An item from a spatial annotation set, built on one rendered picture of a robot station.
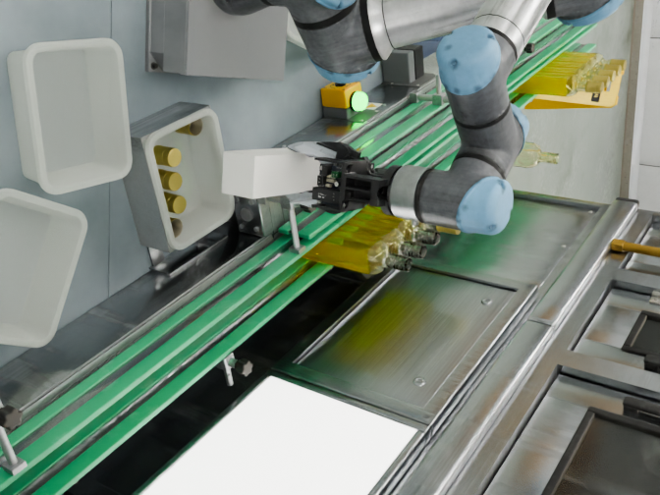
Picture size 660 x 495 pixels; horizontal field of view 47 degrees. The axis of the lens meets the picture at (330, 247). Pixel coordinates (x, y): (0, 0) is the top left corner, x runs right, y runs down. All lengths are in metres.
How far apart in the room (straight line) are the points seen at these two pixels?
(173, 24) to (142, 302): 0.48
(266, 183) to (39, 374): 0.47
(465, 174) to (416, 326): 0.57
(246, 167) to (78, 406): 0.44
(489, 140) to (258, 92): 0.73
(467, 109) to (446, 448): 0.55
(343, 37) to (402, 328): 0.57
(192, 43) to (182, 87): 0.15
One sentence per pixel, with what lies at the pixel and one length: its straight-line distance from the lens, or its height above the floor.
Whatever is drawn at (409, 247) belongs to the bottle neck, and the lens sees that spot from 1.49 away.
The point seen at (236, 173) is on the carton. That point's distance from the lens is 1.10.
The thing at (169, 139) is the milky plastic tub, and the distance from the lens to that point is 1.42.
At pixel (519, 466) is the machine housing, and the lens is 1.27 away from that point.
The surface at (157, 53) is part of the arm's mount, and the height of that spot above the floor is 0.78.
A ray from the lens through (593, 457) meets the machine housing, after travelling 1.30.
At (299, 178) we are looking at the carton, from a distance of 1.16.
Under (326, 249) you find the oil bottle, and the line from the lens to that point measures 1.51.
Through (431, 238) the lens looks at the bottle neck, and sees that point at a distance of 1.53.
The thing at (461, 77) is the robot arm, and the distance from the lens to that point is 0.93.
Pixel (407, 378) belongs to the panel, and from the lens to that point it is 1.37.
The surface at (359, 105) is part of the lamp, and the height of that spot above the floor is 0.85.
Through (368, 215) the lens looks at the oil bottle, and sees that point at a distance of 1.59.
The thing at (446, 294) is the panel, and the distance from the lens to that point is 1.59.
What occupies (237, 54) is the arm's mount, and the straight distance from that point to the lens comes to 1.41.
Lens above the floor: 1.80
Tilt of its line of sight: 33 degrees down
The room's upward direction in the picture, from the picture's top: 103 degrees clockwise
